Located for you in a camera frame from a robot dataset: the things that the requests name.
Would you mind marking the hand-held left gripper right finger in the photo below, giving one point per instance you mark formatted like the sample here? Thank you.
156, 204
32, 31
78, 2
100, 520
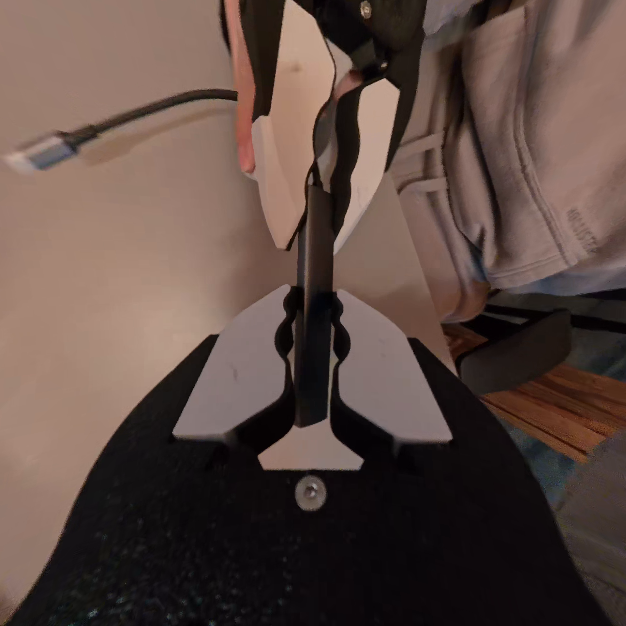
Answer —
391, 386

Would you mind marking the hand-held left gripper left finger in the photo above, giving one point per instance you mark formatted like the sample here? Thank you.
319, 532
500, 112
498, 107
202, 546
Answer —
230, 381

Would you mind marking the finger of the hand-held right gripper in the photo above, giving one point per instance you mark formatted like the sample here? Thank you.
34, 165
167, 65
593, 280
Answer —
371, 146
288, 146

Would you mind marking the person's right hand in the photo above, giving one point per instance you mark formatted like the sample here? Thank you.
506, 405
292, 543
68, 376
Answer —
243, 137

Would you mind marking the person's grey sweatshirt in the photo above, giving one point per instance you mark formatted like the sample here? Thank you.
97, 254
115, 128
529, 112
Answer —
538, 146

